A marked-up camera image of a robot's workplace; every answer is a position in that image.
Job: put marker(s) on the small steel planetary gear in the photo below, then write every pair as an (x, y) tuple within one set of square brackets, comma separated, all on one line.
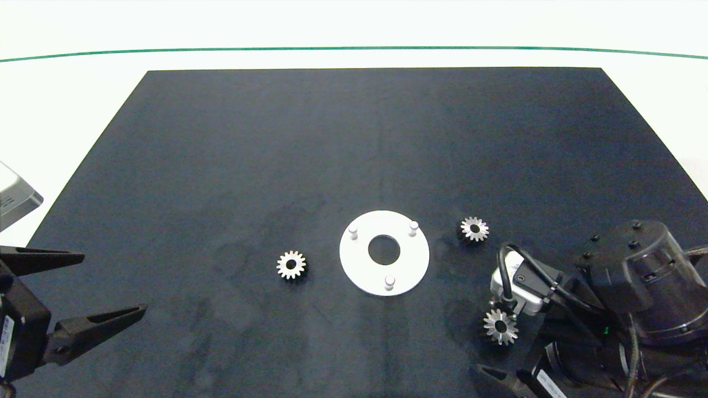
[(482, 230), (298, 267), (508, 328)]

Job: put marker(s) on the round white plate with pins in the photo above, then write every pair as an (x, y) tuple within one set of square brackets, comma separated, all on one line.
[(412, 262)]

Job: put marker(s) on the dark rectangular work mat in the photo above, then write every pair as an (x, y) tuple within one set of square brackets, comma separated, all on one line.
[(354, 138)]

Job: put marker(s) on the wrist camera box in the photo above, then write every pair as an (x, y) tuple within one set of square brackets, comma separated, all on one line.
[(14, 202), (499, 283)]

